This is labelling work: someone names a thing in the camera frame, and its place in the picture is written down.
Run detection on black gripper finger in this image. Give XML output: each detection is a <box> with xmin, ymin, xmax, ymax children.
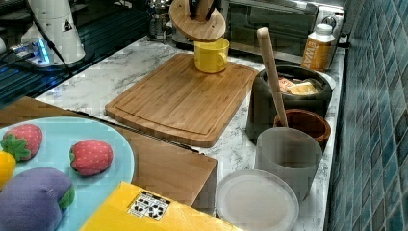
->
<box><xmin>189</xmin><ymin>0</ymin><xmax>199</xmax><ymax>19</ymax></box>
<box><xmin>205</xmin><ymin>0</ymin><xmax>221</xmax><ymax>20</ymax></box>

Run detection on round wooden lid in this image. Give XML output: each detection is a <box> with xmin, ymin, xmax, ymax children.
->
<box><xmin>169</xmin><ymin>0</ymin><xmax>226</xmax><ymax>42</ymax></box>

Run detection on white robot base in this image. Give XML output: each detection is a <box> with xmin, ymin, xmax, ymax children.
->
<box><xmin>11</xmin><ymin>0</ymin><xmax>87</xmax><ymax>68</ymax></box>

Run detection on bamboo cutting board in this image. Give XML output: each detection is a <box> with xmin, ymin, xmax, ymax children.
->
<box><xmin>105</xmin><ymin>54</ymin><xmax>258</xmax><ymax>147</ymax></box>

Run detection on clear plastic lid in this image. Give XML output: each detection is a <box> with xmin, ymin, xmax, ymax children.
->
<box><xmin>216</xmin><ymin>169</ymin><xmax>299</xmax><ymax>231</ymax></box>

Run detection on metal kettle background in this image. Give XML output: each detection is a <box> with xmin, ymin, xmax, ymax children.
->
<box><xmin>145</xmin><ymin>0</ymin><xmax>172</xmax><ymax>40</ymax></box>

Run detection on yellow mug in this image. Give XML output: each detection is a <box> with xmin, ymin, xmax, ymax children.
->
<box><xmin>194</xmin><ymin>38</ymin><xmax>229</xmax><ymax>73</ymax></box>

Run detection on silver toaster oven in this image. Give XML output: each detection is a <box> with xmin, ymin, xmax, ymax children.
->
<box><xmin>221</xmin><ymin>0</ymin><xmax>345</xmax><ymax>64</ymax></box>

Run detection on orange juice bottle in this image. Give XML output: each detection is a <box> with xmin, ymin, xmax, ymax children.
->
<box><xmin>301</xmin><ymin>23</ymin><xmax>335</xmax><ymax>71</ymax></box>

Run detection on brown wooden bowl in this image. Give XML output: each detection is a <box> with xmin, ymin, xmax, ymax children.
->
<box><xmin>273</xmin><ymin>109</ymin><xmax>331</xmax><ymax>151</ymax></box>

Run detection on wooden box block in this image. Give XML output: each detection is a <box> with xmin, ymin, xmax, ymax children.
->
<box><xmin>0</xmin><ymin>96</ymin><xmax>217</xmax><ymax>214</ymax></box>

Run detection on frosted plastic cup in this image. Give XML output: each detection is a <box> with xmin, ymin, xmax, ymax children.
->
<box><xmin>254</xmin><ymin>127</ymin><xmax>322</xmax><ymax>202</ymax></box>

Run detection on plush strawberry right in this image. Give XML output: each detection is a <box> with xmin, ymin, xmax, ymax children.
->
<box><xmin>69</xmin><ymin>140</ymin><xmax>114</xmax><ymax>176</ymax></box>

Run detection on plush strawberry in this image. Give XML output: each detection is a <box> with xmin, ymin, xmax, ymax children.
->
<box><xmin>1</xmin><ymin>124</ymin><xmax>42</xmax><ymax>162</ymax></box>
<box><xmin>69</xmin><ymin>140</ymin><xmax>114</xmax><ymax>176</ymax></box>

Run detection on yellow cardboard box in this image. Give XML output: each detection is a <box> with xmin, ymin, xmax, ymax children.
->
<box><xmin>80</xmin><ymin>182</ymin><xmax>243</xmax><ymax>231</ymax></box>

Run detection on plush strawberry left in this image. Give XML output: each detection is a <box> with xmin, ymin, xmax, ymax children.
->
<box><xmin>1</xmin><ymin>124</ymin><xmax>42</xmax><ymax>162</ymax></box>

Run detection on yellow plush fruit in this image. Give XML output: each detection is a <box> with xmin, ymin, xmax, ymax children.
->
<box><xmin>0</xmin><ymin>151</ymin><xmax>16</xmax><ymax>189</ymax></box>

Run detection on purple plush eggplant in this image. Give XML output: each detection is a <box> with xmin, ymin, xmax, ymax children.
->
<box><xmin>0</xmin><ymin>167</ymin><xmax>75</xmax><ymax>231</ymax></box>

